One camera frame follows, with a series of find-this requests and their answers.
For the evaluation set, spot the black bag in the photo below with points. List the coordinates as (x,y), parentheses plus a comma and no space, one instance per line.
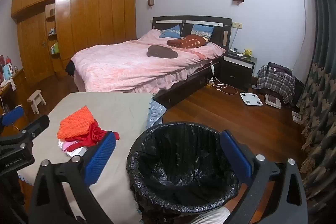
(297,92)

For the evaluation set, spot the white electric kettle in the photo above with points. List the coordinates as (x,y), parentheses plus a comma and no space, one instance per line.
(8,70)

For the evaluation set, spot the orange mesh bag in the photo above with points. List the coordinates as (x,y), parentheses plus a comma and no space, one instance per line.
(76,123)

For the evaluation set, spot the dark wooden bed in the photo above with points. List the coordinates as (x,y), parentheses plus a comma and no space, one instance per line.
(220,24)

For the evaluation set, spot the trash bin with black bag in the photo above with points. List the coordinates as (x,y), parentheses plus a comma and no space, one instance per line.
(178,161)

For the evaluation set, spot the wooden desk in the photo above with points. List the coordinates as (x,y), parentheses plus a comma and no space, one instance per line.
(18,82)

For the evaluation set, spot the white scale with red panel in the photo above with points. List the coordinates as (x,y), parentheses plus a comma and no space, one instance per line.
(273,101)

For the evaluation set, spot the wooden door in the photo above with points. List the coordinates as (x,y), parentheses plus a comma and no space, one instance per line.
(31,50)

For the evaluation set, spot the red dotted pillow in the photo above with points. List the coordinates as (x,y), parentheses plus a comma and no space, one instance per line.
(189,41)

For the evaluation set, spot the pink duvet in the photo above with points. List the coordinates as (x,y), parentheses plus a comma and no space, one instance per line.
(118,66)

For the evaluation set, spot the dark patterned curtain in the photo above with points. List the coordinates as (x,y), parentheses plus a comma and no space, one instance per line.
(320,82)

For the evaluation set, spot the red cloth piece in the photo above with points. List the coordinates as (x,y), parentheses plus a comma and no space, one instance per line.
(78,142)

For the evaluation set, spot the small black alarm clock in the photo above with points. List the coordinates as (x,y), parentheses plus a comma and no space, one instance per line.
(234,50)

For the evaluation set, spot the beige tablecloth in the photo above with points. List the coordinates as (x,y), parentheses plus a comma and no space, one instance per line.
(105,113)

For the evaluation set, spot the wooden wardrobe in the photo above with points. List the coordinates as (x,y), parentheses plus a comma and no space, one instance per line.
(105,16)

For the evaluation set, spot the yellow plush toy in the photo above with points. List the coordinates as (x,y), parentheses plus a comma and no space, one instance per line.
(247,53)

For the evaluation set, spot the small wooden stool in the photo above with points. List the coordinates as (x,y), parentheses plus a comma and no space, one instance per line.
(35,96)

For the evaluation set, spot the black cloth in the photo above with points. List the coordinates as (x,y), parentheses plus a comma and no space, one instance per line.
(69,67)

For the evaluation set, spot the white bathroom scale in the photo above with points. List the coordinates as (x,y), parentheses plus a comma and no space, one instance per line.
(250,99)

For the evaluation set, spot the dark nightstand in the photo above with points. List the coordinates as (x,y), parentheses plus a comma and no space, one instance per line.
(236,71)

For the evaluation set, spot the green bottle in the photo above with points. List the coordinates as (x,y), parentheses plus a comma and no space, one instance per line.
(55,48)

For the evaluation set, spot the blue quilted mat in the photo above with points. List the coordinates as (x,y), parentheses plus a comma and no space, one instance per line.
(157,111)

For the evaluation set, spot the wall socket panel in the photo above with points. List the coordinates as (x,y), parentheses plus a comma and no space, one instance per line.
(237,25)

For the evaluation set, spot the white crumpled cloth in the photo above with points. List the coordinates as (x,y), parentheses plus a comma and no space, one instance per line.
(6,83)

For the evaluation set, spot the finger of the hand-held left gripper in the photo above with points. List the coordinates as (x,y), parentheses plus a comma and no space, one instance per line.
(11,116)
(36,124)

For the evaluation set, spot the small white box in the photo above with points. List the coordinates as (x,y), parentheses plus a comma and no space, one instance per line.
(296,117)

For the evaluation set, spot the brown cushion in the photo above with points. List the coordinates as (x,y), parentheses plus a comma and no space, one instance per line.
(161,52)

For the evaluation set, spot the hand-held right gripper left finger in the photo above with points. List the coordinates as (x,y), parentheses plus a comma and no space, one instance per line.
(101,158)

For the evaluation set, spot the blue pillow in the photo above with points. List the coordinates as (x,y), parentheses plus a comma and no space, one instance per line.
(202,29)
(170,32)

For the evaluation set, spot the yellow power strip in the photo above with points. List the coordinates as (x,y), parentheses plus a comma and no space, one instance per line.
(209,83)

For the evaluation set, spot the plaid cloth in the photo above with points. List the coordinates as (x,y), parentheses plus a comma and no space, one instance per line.
(273,79)

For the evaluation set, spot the small wooden wall lamp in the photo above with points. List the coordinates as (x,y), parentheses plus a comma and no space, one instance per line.
(151,1)

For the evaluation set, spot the person's striped clothing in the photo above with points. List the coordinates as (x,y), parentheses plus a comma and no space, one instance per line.
(204,216)

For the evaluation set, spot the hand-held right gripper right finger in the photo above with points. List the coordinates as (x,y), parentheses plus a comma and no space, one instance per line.
(236,158)

